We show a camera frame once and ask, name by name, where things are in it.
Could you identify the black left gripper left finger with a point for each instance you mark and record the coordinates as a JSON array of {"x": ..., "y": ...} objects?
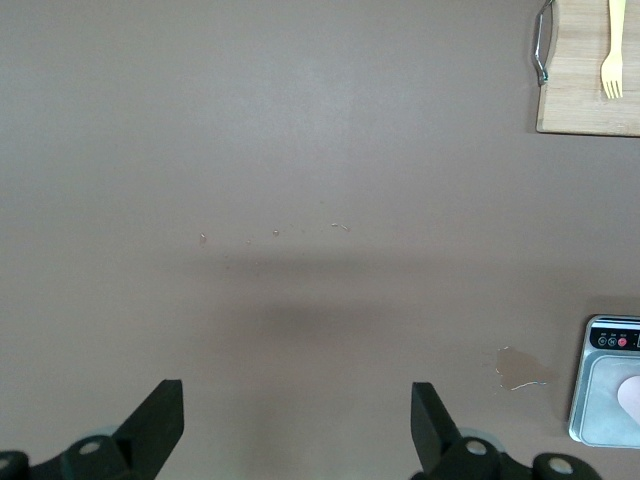
[{"x": 145, "y": 430}]

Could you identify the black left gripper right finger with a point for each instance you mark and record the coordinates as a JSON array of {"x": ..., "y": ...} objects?
[{"x": 435, "y": 440}]

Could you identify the pink plastic cup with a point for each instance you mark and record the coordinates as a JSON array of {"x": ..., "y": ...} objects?
[{"x": 631, "y": 397}]

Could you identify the silver digital kitchen scale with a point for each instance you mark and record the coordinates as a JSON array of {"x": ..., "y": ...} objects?
[{"x": 600, "y": 415}]

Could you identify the wooden cutting board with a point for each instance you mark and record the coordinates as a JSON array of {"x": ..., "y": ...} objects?
[{"x": 575, "y": 100}]

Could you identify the yellow plastic fork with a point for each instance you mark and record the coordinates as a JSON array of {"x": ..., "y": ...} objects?
[{"x": 614, "y": 70}]

